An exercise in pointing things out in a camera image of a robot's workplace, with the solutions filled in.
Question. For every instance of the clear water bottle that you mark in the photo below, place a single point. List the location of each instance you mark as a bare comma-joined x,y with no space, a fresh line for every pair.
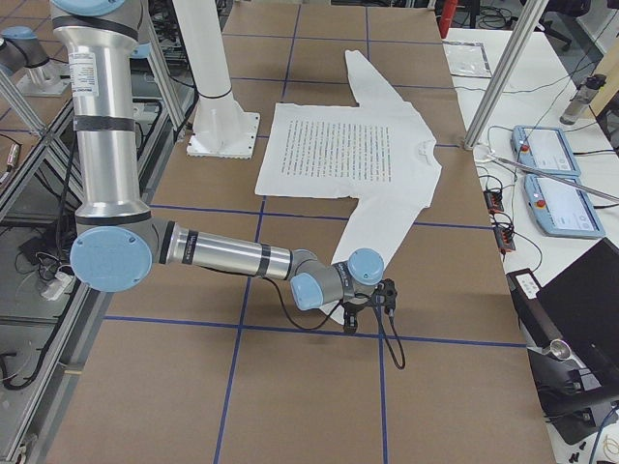
586,91

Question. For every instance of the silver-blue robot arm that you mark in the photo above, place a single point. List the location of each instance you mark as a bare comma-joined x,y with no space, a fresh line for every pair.
118,239

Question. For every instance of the red-black connector board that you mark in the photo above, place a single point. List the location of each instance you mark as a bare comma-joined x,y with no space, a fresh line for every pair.
493,199
504,239

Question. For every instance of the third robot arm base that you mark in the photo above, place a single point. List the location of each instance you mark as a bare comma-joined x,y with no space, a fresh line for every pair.
22,50

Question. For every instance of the white power strip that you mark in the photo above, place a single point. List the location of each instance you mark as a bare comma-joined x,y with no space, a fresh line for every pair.
57,286

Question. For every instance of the white pillar with base plate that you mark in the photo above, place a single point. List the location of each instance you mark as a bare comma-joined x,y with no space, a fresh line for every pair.
221,127

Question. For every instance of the upper red-black connector board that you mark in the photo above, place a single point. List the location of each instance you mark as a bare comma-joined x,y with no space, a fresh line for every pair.
493,199

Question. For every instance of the far blue teach pendant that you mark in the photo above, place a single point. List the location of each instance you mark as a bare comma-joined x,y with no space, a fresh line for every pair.
546,149

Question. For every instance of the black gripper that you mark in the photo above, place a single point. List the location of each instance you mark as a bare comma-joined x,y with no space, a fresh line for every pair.
354,308

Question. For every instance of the white long-sleeve printed shirt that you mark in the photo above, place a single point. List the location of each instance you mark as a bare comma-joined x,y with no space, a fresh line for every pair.
379,152

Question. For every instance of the black camera stand mount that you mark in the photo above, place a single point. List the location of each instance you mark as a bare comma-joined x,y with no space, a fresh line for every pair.
575,395

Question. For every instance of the plastic sleeve document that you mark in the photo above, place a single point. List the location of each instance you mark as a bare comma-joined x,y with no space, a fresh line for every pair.
467,59

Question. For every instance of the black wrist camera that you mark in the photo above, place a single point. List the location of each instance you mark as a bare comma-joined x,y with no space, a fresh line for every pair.
386,296

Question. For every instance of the near blue teach pendant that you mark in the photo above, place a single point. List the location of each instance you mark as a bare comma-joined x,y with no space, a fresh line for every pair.
561,209

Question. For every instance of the red fire extinguisher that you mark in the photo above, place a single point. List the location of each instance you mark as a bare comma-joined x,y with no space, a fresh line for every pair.
446,18

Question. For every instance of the black box with white label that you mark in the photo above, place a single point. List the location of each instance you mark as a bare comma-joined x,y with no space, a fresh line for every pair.
524,288

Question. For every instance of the black laptop computer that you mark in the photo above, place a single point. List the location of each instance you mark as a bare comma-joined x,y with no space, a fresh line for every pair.
582,303

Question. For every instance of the blue teach pendant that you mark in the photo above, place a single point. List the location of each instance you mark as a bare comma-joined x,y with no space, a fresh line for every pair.
561,209
546,149

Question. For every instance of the aluminium frame post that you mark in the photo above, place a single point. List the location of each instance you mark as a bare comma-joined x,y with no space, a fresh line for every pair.
529,17

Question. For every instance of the lower red-black connector board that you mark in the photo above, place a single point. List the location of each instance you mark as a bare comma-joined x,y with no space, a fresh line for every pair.
504,239

